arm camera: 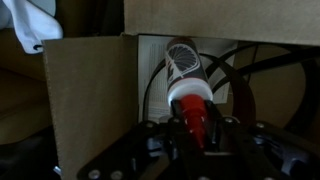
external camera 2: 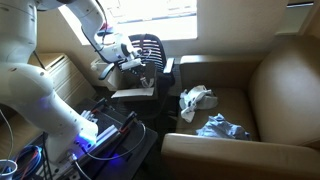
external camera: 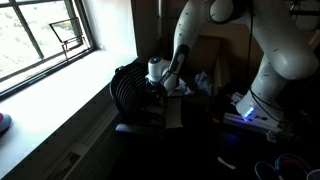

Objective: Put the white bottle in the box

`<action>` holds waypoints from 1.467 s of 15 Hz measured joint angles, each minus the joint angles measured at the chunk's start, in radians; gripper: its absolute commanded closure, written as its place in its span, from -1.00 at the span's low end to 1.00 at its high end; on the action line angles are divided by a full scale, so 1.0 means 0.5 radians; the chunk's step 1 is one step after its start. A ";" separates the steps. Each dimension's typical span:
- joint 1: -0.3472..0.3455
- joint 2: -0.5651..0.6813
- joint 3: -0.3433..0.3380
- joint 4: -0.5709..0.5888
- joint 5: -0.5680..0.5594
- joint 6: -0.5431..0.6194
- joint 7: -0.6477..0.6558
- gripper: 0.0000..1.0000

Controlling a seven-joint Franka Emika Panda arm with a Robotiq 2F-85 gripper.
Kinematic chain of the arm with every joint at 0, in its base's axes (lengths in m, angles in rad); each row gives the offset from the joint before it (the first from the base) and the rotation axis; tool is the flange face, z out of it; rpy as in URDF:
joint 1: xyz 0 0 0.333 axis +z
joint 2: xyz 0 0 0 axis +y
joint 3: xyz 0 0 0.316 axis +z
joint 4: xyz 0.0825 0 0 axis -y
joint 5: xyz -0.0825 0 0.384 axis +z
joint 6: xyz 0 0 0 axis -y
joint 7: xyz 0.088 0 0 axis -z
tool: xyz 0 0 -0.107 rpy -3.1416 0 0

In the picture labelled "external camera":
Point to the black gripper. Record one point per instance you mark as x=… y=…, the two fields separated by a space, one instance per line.
x=156 y=90

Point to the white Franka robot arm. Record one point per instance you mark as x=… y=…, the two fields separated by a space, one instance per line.
x=283 y=50

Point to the brown cardboard box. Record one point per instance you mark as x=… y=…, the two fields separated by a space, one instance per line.
x=174 y=113

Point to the black mesh office chair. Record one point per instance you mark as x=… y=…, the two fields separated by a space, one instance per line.
x=130 y=90

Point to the white cloth with black logo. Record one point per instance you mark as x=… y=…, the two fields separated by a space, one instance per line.
x=185 y=89

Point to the light blue cloth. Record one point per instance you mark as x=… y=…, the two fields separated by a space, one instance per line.
x=203 y=81

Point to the tan leather armchair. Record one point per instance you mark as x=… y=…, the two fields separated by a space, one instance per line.
x=213 y=56

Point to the black robot table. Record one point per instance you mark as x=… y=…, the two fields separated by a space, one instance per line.
x=233 y=150

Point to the white paper scrap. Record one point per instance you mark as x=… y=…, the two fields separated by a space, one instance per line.
x=226 y=163

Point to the white heater unit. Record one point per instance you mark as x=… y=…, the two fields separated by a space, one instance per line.
x=73 y=156

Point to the red cap hat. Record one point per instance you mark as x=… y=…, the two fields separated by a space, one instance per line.
x=4 y=121

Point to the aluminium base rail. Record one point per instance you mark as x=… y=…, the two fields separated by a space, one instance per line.
x=233 y=119

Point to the dark window frame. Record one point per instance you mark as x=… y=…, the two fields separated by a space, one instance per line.
x=75 y=5

